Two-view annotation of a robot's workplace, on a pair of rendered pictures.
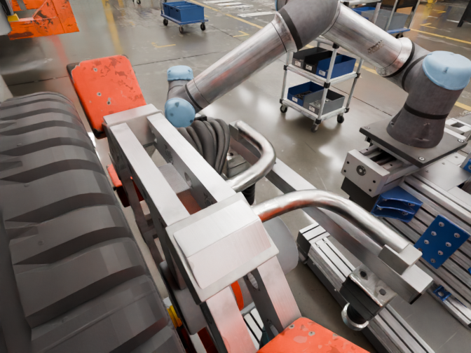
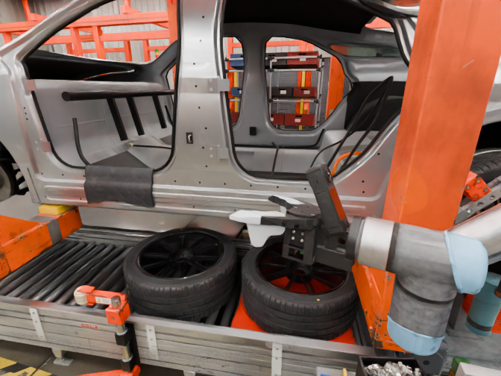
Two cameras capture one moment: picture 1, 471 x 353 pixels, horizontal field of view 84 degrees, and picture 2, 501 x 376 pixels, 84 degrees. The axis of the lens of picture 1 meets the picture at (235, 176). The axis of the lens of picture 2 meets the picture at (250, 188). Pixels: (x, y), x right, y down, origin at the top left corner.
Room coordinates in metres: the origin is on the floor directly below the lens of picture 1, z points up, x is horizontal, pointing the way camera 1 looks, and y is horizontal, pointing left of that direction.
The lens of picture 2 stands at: (0.09, -1.41, 1.44)
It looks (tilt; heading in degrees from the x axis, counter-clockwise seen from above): 20 degrees down; 133
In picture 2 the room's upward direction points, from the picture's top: straight up
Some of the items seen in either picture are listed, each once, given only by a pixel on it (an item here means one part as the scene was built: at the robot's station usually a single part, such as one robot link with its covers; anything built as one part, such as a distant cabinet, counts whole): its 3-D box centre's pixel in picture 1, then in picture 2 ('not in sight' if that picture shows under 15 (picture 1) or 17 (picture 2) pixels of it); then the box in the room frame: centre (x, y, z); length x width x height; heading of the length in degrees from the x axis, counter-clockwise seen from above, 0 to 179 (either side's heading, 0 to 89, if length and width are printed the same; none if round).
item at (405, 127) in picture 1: (419, 120); not in sight; (0.71, -0.57, 0.87); 0.15 x 0.15 x 0.10
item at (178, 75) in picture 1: (181, 89); not in sight; (0.74, 0.16, 0.95); 0.11 x 0.08 x 0.11; 7
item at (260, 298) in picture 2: not in sight; (299, 280); (-0.62, -0.25, 0.39); 0.66 x 0.66 x 0.24
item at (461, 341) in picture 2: not in sight; (462, 312); (0.10, 0.21, 0.32); 0.40 x 0.30 x 0.28; 34
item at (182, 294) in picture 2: not in sight; (183, 268); (-1.21, -0.64, 0.39); 0.66 x 0.66 x 0.24
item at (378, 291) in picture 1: (378, 280); not in sight; (0.17, -0.20, 0.93); 0.09 x 0.05 x 0.05; 124
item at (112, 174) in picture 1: (131, 180); not in sight; (0.46, 0.25, 0.85); 0.09 x 0.08 x 0.07; 34
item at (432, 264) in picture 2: not in sight; (432, 258); (0.05, -0.99, 1.21); 0.11 x 0.08 x 0.09; 14
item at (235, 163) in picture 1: (238, 155); not in sight; (0.45, -0.01, 0.93); 0.09 x 0.05 x 0.05; 124
